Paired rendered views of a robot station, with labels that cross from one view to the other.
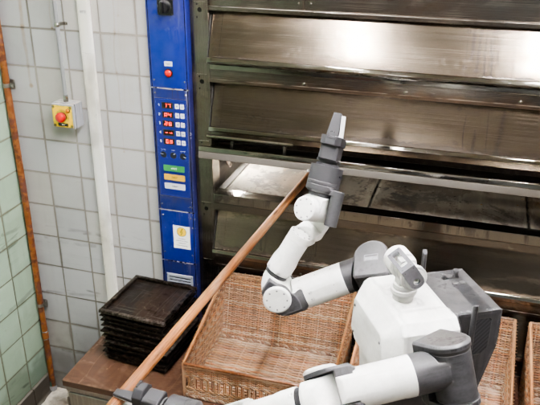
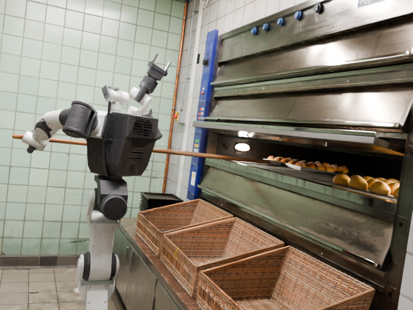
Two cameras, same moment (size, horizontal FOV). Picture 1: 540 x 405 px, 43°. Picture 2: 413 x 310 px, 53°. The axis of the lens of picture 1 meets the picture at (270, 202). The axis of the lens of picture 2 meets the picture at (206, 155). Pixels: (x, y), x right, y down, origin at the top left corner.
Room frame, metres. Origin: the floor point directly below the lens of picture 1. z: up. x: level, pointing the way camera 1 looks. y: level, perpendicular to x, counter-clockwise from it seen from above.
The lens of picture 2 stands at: (0.46, -2.18, 1.35)
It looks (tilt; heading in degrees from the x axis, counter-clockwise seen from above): 3 degrees down; 50
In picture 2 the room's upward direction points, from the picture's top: 7 degrees clockwise
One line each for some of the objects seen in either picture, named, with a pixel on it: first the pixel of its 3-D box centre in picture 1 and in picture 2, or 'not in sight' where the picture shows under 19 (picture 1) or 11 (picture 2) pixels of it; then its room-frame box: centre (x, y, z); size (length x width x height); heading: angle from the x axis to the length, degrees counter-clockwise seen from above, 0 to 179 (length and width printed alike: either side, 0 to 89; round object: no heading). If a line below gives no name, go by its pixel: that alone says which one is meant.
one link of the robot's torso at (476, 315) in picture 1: (420, 339); (119, 141); (1.43, -0.38, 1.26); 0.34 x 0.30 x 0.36; 14
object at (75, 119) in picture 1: (67, 113); (180, 117); (2.64, 0.81, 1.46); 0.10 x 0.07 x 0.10; 73
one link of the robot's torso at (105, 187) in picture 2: not in sight; (110, 196); (1.40, -0.41, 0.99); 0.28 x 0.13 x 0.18; 73
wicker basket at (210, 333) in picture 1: (272, 341); (181, 224); (2.16, -0.01, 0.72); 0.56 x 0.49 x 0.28; 74
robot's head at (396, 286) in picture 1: (404, 271); (117, 99); (1.42, -0.32, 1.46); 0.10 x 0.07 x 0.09; 14
